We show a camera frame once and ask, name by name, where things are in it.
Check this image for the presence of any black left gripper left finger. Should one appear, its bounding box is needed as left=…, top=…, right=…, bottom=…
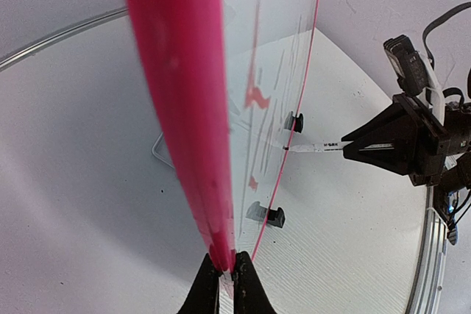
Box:
left=177, top=254, right=220, bottom=314

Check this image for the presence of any pink framed whiteboard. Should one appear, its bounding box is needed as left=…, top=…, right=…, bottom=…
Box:
left=126, top=0, right=319, bottom=298

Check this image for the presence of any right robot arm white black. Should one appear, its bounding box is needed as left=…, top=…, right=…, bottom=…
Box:
left=341, top=93, right=470, bottom=194

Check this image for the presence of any black whiteboard stand foot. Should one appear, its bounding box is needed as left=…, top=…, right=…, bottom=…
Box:
left=293, top=113, right=304, bottom=133
left=266, top=207, right=286, bottom=229

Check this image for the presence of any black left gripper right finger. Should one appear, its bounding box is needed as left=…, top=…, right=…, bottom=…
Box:
left=233, top=251, right=277, bottom=314

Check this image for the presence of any black right whiteboard stand foot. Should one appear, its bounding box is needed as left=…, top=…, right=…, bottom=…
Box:
left=293, top=113, right=304, bottom=133

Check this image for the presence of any black left whiteboard stand foot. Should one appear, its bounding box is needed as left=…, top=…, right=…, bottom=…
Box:
left=266, top=207, right=286, bottom=229

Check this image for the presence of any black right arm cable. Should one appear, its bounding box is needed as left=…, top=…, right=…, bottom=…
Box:
left=422, top=1, right=471, bottom=65

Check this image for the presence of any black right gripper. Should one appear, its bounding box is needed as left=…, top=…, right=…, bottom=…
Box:
left=341, top=93, right=470, bottom=186

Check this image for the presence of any metal wire whiteboard stand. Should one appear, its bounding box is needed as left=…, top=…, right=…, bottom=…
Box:
left=151, top=132, right=174, bottom=169

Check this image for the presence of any whiteboard marker silver body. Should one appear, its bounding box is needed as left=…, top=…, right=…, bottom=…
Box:
left=283, top=142, right=394, bottom=153

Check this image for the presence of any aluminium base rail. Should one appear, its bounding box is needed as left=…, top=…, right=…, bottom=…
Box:
left=405, top=188, right=449, bottom=314

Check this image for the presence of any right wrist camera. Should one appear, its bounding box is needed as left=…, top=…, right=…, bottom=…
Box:
left=382, top=34, right=446, bottom=116

